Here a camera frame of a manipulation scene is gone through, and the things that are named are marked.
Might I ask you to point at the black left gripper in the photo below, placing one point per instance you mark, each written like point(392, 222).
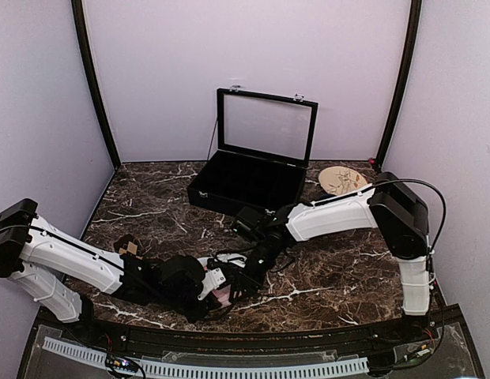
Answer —
point(194, 314)

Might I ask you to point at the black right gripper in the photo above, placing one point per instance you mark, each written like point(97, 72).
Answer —
point(250, 282)

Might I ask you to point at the pink teal patterned sock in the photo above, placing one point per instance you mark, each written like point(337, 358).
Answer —
point(221, 295)

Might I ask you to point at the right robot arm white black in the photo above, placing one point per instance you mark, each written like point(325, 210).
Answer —
point(388, 205)

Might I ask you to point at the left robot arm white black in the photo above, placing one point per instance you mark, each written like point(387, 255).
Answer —
point(32, 251)

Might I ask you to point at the brown argyle sock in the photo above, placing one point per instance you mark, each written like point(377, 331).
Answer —
point(128, 245)

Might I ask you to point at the small circuit board with leds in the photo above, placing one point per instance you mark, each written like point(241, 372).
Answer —
point(120, 365)

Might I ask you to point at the black display case glass lid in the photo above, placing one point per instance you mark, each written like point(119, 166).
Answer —
point(264, 144)

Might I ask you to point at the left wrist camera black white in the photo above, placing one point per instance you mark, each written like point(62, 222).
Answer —
point(181, 266)

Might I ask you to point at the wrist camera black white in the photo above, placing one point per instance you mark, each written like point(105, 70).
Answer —
point(252, 226)
point(181, 266)

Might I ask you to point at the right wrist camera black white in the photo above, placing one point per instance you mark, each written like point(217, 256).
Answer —
point(252, 226)

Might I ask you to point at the white slotted cable duct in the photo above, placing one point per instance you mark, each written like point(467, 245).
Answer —
point(191, 365)

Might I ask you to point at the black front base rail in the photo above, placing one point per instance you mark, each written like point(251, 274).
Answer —
point(445, 350)

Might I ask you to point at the black right frame post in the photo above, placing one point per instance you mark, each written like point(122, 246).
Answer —
point(401, 83)

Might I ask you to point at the black frame post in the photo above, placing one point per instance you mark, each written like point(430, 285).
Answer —
point(92, 81)
point(401, 83)

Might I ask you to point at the black left frame post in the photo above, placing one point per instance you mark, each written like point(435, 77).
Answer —
point(92, 81)

